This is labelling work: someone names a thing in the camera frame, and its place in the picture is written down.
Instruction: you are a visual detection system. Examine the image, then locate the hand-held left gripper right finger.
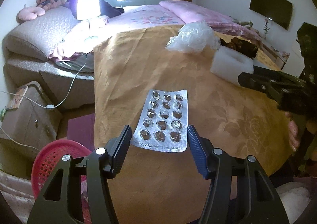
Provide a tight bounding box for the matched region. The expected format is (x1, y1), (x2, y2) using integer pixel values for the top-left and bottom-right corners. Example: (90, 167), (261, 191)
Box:
(187, 125), (290, 224)

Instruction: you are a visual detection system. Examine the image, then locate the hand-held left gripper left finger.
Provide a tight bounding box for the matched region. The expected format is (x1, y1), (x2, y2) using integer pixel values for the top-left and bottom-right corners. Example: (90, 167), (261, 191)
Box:
(27, 125), (132, 224)

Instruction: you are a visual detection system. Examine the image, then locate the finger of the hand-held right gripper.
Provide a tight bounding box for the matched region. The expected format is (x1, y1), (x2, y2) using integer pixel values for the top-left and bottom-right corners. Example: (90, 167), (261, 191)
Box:
(253, 66), (306, 87)
(238, 72), (305, 108)

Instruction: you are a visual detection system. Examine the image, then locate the white foam block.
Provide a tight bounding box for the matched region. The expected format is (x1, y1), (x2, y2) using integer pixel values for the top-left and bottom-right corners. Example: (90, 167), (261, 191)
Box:
(210, 47), (255, 84)

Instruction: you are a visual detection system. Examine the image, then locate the silver blister pack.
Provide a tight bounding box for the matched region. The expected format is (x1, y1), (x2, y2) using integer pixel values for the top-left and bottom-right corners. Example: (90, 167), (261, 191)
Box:
(130, 89), (189, 152)

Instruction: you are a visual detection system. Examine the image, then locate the pink plastic basket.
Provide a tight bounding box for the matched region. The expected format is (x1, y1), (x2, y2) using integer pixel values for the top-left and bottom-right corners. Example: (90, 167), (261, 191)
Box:
(31, 139), (93, 200)

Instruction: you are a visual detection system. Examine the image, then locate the person's right hand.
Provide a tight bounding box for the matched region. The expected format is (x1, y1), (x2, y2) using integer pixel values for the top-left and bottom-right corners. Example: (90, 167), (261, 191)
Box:
(285, 112), (301, 151)

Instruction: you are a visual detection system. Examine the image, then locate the dark brown torn paper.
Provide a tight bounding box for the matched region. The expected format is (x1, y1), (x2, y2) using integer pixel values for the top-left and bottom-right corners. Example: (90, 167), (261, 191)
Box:
(220, 36), (260, 60)

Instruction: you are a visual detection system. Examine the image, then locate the red rose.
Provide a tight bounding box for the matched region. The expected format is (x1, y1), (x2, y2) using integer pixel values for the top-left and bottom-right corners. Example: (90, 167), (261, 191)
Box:
(263, 18), (270, 39)

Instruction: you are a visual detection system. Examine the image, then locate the crumpled clear plastic bag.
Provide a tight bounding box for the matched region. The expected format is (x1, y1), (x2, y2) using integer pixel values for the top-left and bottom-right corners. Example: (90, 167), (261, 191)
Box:
(166, 20), (221, 53)

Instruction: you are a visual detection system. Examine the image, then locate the pink quilt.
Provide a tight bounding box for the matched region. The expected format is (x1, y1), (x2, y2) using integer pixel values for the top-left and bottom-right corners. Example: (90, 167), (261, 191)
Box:
(159, 0), (263, 41)

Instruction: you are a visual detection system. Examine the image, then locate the grey nightstand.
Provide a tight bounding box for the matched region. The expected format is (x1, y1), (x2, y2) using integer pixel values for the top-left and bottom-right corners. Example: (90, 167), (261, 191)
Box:
(0, 81), (62, 157)

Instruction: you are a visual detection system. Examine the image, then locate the white garment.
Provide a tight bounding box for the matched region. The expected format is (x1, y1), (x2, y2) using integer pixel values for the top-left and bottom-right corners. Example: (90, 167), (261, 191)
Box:
(275, 184), (312, 224)

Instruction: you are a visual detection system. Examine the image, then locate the pink ruffled pillow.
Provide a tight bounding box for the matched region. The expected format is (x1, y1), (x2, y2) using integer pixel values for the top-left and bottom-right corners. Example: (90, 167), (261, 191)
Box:
(48, 15), (109, 59)

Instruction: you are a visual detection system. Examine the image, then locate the colourful book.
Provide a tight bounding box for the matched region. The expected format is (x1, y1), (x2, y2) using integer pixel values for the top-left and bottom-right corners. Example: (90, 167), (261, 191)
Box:
(5, 86), (28, 110)

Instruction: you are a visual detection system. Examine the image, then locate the pale patterned curtain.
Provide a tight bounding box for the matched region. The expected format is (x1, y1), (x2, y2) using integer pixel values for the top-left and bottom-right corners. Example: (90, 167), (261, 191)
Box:
(0, 169), (35, 200)

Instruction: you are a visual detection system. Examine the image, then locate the floral bed sheet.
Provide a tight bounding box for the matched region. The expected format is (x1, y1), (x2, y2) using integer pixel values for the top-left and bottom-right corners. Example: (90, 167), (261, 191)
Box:
(106, 4), (189, 31)

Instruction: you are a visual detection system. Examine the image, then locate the dark purple clothing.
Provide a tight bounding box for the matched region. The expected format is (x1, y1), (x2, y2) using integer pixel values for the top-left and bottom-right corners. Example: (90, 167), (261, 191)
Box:
(68, 0), (125, 18)

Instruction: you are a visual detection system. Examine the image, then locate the grey patterned headboard cushion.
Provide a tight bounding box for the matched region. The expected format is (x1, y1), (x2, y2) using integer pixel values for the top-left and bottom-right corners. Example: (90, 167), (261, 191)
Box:
(7, 7), (80, 61)

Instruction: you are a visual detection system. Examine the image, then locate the white shade table lamp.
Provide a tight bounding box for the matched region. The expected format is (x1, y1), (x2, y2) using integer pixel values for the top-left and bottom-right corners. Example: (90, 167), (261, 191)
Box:
(76, 0), (101, 42)

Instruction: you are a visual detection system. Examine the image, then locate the pink neck pillow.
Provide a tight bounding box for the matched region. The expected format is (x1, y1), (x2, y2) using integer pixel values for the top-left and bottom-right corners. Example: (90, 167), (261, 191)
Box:
(18, 6), (45, 21)

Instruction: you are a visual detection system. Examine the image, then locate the black wall television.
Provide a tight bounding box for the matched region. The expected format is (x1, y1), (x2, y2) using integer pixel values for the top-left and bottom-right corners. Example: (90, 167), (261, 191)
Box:
(249, 0), (293, 30)

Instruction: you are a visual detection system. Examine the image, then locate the white lamp cable with switch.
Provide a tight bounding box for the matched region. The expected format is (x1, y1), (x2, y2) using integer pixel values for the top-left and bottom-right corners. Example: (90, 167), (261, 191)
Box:
(0, 52), (87, 109)

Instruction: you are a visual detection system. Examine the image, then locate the grey upholstered bed frame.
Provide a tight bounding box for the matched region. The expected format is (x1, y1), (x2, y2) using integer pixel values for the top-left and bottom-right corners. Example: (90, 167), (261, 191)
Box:
(2, 58), (96, 110)

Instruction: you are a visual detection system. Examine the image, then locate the white charging cable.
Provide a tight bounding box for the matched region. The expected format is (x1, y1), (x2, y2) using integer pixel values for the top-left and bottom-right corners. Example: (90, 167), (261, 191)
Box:
(0, 127), (37, 151)

